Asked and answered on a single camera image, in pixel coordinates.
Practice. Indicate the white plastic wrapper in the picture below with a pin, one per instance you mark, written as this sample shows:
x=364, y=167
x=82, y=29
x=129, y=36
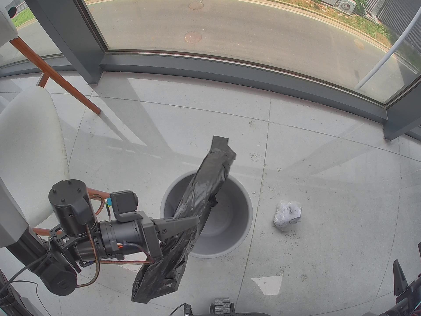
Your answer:
x=286, y=216

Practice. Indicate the white cushioned wooden chair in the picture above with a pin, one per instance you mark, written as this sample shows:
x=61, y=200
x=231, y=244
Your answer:
x=29, y=143

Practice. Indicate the white trash bin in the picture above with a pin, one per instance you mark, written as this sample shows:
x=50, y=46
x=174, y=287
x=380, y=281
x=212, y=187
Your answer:
x=230, y=216

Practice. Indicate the black plastic bag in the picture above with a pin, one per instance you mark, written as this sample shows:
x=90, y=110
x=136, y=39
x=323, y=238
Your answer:
x=204, y=183

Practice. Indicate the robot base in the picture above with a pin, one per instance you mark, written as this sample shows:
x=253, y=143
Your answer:
x=223, y=304

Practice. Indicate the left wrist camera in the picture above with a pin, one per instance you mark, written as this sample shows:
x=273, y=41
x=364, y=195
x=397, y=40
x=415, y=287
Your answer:
x=123, y=202

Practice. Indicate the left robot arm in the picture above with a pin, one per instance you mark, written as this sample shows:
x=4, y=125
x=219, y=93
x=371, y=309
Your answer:
x=69, y=209

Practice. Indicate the window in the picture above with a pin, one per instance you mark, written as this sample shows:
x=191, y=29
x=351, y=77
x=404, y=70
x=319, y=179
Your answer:
x=82, y=44

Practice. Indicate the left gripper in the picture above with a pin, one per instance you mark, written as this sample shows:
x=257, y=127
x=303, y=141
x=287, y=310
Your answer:
x=121, y=239

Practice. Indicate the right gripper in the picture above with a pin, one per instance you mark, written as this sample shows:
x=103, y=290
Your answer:
x=411, y=295

